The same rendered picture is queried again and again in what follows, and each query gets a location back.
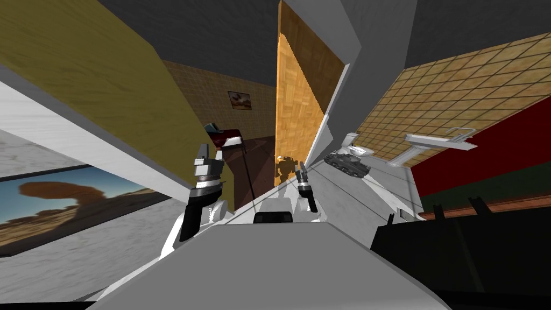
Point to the black furniture piece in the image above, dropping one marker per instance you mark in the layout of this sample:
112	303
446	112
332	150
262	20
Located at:
465	254

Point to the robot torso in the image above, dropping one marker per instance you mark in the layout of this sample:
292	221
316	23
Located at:
275	267

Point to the white toilet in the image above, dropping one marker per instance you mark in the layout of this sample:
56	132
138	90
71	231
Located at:
355	146

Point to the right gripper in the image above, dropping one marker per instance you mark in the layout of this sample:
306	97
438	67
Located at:
304	185

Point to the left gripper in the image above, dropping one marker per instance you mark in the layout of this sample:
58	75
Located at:
208	170

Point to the small framed wall picture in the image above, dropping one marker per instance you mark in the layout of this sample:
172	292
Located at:
239	100

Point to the large framed desert picture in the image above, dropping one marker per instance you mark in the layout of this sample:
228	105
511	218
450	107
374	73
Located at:
64	206

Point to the grey toy tank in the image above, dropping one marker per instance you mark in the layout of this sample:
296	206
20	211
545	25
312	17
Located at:
348	163

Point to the red bed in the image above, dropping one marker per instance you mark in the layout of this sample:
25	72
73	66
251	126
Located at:
226	137

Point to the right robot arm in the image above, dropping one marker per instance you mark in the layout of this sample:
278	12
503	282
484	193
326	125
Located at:
311	202

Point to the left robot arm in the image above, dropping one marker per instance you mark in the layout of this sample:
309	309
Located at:
191	215

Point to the white wall sink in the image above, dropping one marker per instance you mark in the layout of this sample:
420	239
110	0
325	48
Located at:
430	144

